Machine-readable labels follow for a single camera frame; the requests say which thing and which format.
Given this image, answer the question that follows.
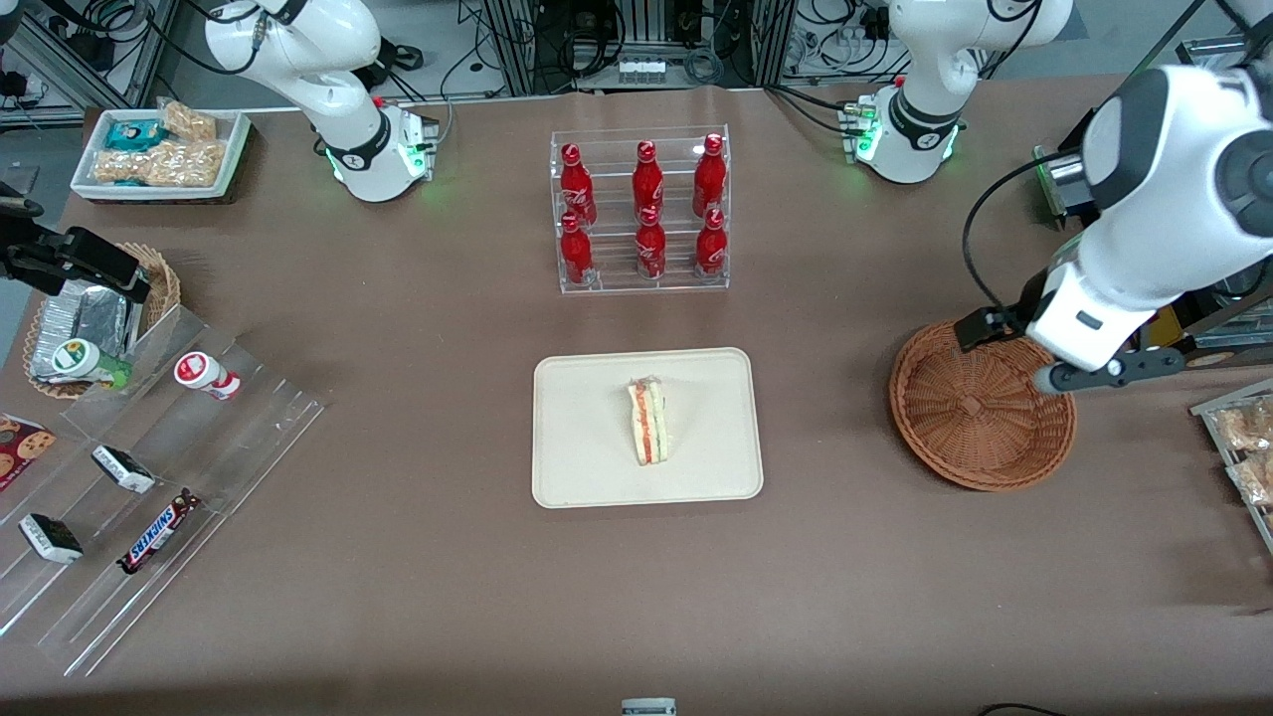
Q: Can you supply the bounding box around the aluminium frame with cables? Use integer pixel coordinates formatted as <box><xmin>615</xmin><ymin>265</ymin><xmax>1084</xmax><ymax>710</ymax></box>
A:
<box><xmin>0</xmin><ymin>0</ymin><xmax>182</xmax><ymax>125</ymax></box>

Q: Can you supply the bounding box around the white rectangular snack container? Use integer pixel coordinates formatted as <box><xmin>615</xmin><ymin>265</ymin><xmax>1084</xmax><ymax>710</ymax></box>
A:
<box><xmin>70</xmin><ymin>107</ymin><xmax>252</xmax><ymax>205</ymax></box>

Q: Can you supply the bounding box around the teal snack packet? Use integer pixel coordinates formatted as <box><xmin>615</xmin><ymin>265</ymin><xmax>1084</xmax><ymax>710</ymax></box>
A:
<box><xmin>104</xmin><ymin>119</ymin><xmax>165</xmax><ymax>152</ymax></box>

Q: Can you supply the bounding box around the light tan wicker basket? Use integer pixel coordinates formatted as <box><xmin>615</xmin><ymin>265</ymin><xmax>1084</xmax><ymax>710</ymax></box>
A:
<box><xmin>22</xmin><ymin>242</ymin><xmax>183</xmax><ymax>401</ymax></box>

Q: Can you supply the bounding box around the green capped yogurt bottle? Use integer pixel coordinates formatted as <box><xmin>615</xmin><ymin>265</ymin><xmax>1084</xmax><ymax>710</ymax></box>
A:
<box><xmin>50</xmin><ymin>338</ymin><xmax>133</xmax><ymax>391</ymax></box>

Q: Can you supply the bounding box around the clear pack of brown snacks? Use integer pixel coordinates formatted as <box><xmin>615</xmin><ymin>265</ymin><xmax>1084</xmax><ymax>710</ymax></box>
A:
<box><xmin>1215</xmin><ymin>398</ymin><xmax>1273</xmax><ymax>453</ymax></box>
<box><xmin>1225</xmin><ymin>452</ymin><xmax>1273</xmax><ymax>508</ymax></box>

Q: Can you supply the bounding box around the silver foil package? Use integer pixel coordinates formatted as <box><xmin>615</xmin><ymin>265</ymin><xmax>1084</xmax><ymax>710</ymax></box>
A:
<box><xmin>30</xmin><ymin>278</ymin><xmax>142</xmax><ymax>384</ymax></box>

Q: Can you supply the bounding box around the brown table covering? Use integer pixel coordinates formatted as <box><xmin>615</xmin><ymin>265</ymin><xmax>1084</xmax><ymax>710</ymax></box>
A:
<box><xmin>0</xmin><ymin>85</ymin><xmax>1273</xmax><ymax>716</ymax></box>

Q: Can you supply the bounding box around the clear acrylic snack tray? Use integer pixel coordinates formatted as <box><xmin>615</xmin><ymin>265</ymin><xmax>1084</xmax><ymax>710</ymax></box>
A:
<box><xmin>1190</xmin><ymin>378</ymin><xmax>1273</xmax><ymax>556</ymax></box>

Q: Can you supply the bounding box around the Snickers chocolate bar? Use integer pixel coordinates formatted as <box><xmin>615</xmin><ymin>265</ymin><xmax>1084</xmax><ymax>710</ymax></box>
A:
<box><xmin>116</xmin><ymin>489</ymin><xmax>203</xmax><ymax>576</ymax></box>

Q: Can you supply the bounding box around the cream rectangular serving tray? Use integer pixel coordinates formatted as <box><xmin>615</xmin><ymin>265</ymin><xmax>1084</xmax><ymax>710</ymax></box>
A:
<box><xmin>532</xmin><ymin>347</ymin><xmax>765</xmax><ymax>510</ymax></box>

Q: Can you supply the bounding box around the clear acrylic stepped display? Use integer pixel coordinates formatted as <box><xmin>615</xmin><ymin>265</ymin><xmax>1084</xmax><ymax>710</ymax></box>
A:
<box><xmin>0</xmin><ymin>303</ymin><xmax>329</xmax><ymax>679</ymax></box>

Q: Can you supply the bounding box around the red chocolate chip cookie box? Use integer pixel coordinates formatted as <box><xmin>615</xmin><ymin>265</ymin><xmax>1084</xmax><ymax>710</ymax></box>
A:
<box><xmin>0</xmin><ymin>413</ymin><xmax>58</xmax><ymax>493</ymax></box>

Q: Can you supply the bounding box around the small black white snack box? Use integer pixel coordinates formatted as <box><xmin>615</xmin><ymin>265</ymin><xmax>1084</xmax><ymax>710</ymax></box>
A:
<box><xmin>18</xmin><ymin>513</ymin><xmax>86</xmax><ymax>565</ymax></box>
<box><xmin>91</xmin><ymin>445</ymin><xmax>157</xmax><ymax>495</ymax></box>

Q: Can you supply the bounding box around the round dark brown wicker basket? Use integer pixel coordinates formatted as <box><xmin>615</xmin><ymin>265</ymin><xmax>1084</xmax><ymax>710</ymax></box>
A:
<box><xmin>888</xmin><ymin>318</ymin><xmax>1078</xmax><ymax>493</ymax></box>

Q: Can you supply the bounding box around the red cola bottle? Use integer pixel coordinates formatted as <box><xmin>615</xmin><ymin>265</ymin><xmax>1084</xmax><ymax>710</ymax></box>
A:
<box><xmin>636</xmin><ymin>206</ymin><xmax>668</xmax><ymax>280</ymax></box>
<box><xmin>633</xmin><ymin>140</ymin><xmax>665</xmax><ymax>216</ymax></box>
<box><xmin>559</xmin><ymin>212</ymin><xmax>596</xmax><ymax>286</ymax></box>
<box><xmin>693</xmin><ymin>133</ymin><xmax>728</xmax><ymax>218</ymax></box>
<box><xmin>559</xmin><ymin>143</ymin><xmax>598</xmax><ymax>226</ymax></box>
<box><xmin>695</xmin><ymin>208</ymin><xmax>729</xmax><ymax>276</ymax></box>

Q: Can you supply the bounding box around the clear acrylic bottle rack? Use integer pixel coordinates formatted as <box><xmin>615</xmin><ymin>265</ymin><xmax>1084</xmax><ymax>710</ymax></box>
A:
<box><xmin>549</xmin><ymin>124</ymin><xmax>732</xmax><ymax>295</ymax></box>

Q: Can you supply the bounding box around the red capped yogurt bottle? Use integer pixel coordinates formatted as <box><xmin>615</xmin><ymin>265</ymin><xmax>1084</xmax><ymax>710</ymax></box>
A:
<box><xmin>174</xmin><ymin>351</ymin><xmax>243</xmax><ymax>402</ymax></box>

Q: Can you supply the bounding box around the triangular sandwich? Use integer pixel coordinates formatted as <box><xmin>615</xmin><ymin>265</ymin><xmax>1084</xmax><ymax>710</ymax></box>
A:
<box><xmin>626</xmin><ymin>376</ymin><xmax>675</xmax><ymax>467</ymax></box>

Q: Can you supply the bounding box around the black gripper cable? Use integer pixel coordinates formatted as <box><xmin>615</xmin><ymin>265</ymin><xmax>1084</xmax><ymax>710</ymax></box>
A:
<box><xmin>960</xmin><ymin>149</ymin><xmax>1087</xmax><ymax>321</ymax></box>

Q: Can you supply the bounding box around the clear bag of rice crackers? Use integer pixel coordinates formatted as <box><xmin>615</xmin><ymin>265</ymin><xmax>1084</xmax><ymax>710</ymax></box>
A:
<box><xmin>141</xmin><ymin>139</ymin><xmax>228</xmax><ymax>188</ymax></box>
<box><xmin>159</xmin><ymin>99</ymin><xmax>218</xmax><ymax>142</ymax></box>
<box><xmin>92</xmin><ymin>147</ymin><xmax>150</xmax><ymax>186</ymax></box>

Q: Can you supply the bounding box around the aluminium frame equipment rack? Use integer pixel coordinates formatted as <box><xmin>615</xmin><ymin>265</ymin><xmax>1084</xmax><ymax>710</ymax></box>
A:
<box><xmin>482</xmin><ymin>0</ymin><xmax>802</xmax><ymax>95</ymax></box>

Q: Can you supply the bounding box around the black sandwich grill appliance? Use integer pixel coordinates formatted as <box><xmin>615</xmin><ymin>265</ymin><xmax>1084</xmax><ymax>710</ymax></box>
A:
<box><xmin>1032</xmin><ymin>35</ymin><xmax>1273</xmax><ymax>377</ymax></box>

